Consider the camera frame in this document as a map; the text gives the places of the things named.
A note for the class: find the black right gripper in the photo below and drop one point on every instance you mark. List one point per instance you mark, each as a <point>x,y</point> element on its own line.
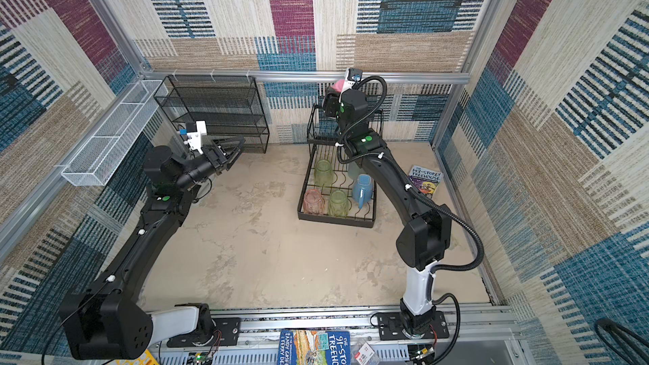
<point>332,102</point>

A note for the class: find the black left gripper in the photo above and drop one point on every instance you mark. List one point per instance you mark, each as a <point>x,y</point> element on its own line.
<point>218,160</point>

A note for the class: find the opaque pink plastic cup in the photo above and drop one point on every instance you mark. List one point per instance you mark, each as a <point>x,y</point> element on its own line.
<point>338,86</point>

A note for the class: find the teal translucent plastic cup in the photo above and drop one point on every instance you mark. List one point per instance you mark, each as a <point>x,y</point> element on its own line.
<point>353,170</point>

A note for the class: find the green plastic cup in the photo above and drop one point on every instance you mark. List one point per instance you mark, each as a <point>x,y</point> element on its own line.
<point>323,174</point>
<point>338,204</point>

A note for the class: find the black wire dish rack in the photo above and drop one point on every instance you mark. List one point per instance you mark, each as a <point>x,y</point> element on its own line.
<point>321,137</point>

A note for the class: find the pink translucent plastic cup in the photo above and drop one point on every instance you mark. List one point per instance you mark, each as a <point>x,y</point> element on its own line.
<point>314,202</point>

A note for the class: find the blue white ceramic mug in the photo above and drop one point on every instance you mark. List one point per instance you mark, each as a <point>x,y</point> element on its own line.
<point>363,190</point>

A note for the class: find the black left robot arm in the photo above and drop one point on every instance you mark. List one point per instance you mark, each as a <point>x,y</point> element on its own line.
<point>105,322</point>

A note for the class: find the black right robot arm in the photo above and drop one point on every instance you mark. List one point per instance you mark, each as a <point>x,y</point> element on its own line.
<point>426,232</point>

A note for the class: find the black mesh shelf unit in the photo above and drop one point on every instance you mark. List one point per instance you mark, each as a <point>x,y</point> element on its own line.
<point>229,105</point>

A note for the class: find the treehouse paperback book on table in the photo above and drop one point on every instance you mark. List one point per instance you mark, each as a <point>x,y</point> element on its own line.
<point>425,180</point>

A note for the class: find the treehouse book at front edge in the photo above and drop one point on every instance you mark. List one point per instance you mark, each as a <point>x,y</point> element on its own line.
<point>311,347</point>

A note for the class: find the yellow perforated tray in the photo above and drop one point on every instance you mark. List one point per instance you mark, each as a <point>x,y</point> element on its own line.
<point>145,358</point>

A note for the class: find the small clear packet with label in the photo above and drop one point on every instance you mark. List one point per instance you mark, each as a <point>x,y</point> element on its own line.
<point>364,354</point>

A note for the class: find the white wire wall basket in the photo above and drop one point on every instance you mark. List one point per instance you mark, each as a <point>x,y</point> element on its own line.
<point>99,158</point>

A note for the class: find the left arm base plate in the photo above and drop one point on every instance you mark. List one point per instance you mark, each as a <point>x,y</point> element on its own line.
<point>228,330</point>

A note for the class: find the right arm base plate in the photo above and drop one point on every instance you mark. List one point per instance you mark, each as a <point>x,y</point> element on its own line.
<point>391,328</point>

